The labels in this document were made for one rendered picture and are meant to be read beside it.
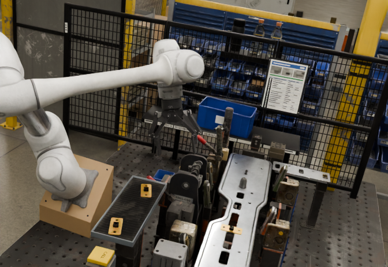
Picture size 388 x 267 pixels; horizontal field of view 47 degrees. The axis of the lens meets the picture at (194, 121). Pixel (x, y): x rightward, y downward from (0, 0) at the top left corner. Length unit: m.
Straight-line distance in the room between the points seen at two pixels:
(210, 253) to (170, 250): 0.23
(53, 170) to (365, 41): 1.70
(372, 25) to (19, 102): 1.81
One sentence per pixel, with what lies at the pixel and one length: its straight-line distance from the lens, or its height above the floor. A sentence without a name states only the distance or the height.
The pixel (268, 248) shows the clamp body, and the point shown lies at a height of 0.93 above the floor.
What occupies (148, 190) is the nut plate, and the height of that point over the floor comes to 1.17.
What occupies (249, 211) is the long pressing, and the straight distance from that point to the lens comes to 1.93.
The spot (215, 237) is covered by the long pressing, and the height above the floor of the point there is 1.00.
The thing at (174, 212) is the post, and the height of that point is 1.10.
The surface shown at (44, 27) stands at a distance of 4.28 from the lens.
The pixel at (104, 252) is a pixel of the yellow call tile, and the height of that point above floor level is 1.16.
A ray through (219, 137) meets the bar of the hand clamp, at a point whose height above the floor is 1.17.
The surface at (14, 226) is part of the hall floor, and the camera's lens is 3.44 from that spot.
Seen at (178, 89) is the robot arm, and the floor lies 1.51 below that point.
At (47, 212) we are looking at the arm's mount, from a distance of 2.23.
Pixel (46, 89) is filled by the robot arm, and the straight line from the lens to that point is 1.50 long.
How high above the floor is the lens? 2.05
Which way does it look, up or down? 23 degrees down
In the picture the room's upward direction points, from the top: 8 degrees clockwise
